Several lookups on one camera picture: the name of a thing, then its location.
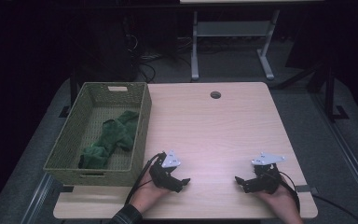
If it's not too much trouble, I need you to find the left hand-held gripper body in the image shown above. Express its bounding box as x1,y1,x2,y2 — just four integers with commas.
148,149,183,190

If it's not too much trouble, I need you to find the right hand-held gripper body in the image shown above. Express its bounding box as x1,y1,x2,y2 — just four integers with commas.
251,151,287,195

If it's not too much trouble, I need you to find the green fluffy cloth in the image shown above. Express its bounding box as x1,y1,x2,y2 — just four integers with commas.
77,110,140,170

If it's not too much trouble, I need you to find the green woven basket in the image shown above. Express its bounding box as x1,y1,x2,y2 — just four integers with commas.
42,81,153,188

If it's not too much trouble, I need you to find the person's left hand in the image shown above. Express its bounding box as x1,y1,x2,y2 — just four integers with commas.
130,170,172,216

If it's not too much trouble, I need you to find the person's right hand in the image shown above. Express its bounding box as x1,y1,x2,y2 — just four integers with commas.
255,175,304,224

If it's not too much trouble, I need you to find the grey tape strip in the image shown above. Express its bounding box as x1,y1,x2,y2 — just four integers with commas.
294,184,320,194

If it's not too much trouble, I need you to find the tall black metal stand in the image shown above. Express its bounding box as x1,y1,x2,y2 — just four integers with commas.
322,62,350,123

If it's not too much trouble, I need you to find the short black metal stand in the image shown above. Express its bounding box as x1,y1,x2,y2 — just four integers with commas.
58,70,79,119

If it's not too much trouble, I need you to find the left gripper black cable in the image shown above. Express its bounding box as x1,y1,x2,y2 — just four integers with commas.
124,151,166,206

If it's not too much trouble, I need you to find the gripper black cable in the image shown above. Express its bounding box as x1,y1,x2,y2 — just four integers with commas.
124,151,166,206
273,170,358,224

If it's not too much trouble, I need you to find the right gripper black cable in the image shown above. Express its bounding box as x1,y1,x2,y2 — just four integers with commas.
273,170,358,224

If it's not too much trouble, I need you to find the long aluminium rail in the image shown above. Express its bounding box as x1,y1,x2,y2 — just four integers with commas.
310,92,358,217

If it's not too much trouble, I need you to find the tangle of floor cables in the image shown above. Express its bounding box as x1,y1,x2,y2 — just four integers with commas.
123,33,194,84

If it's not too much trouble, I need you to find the short aluminium rail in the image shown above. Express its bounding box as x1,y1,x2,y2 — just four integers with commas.
21,172,55,224

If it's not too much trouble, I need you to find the grey metal desk frame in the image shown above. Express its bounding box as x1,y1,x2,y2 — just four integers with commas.
180,0,324,82

